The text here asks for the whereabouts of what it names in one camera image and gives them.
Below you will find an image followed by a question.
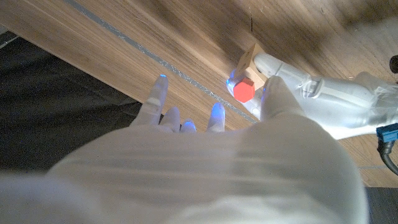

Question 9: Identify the red-headed wooden screw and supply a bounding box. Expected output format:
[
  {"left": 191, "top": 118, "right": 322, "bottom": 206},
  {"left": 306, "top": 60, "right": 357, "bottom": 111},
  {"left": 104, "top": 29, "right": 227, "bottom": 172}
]
[{"left": 233, "top": 77, "right": 256, "bottom": 104}]

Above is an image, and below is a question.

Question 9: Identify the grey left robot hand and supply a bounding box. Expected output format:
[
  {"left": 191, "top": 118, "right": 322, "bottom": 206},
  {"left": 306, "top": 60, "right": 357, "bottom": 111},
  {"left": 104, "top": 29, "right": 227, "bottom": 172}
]
[{"left": 226, "top": 52, "right": 398, "bottom": 141}]

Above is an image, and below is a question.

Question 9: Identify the wooden board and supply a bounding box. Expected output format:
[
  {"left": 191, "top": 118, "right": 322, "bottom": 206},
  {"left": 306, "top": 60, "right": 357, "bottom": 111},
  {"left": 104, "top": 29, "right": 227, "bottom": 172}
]
[{"left": 63, "top": 0, "right": 259, "bottom": 124}]

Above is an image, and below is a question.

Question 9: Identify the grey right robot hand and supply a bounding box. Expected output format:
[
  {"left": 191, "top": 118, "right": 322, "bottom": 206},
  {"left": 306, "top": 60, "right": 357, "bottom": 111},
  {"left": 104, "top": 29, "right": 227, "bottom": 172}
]
[{"left": 0, "top": 73, "right": 371, "bottom": 224}]

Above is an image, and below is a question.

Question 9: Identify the black backdrop curtain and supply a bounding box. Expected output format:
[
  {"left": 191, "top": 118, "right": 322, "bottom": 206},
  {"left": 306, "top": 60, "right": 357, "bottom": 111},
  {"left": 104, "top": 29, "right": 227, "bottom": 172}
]
[{"left": 0, "top": 29, "right": 147, "bottom": 172}]

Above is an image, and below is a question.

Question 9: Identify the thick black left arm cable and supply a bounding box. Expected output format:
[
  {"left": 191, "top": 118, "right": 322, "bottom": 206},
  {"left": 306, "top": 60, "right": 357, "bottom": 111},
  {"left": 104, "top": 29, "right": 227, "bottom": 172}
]
[{"left": 375, "top": 123, "right": 398, "bottom": 177}]

